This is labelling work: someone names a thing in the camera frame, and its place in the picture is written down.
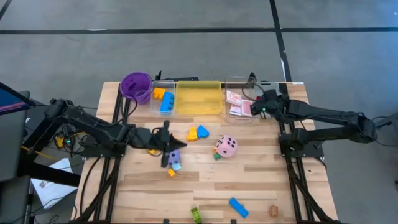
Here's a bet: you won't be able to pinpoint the purple plastic bucket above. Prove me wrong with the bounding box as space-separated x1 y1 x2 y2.
119 72 154 105

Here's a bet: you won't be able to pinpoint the white paper sheet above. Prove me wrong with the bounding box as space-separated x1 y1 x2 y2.
30 157 79 210

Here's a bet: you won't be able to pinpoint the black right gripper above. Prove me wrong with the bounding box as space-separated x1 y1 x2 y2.
250 90 282 118

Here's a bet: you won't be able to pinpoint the lime green toy block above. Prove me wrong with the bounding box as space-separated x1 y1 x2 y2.
190 206 203 224

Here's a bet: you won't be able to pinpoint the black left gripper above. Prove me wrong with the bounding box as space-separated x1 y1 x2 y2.
152 120 187 168

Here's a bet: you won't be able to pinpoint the pink foam dice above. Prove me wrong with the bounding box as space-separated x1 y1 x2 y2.
215 134 239 159

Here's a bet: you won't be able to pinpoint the translucent yellow plastic bin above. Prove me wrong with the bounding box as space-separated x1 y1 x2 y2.
174 80 223 116

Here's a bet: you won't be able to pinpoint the large clear plastic bin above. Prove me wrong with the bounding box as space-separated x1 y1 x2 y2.
224 75 259 125

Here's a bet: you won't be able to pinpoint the black equipment stand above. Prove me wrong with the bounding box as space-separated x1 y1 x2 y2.
0 90 82 224

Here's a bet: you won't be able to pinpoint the lavender foam dice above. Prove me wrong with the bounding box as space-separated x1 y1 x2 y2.
167 149 183 167

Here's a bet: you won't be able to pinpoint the orange toy block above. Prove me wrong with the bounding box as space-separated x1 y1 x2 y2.
152 87 167 101

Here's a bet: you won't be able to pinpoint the small clear plastic bin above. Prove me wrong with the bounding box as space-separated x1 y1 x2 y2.
150 79 177 117

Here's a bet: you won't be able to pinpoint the black table frame rail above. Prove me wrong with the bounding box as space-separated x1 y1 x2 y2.
277 82 340 224
74 82 131 224

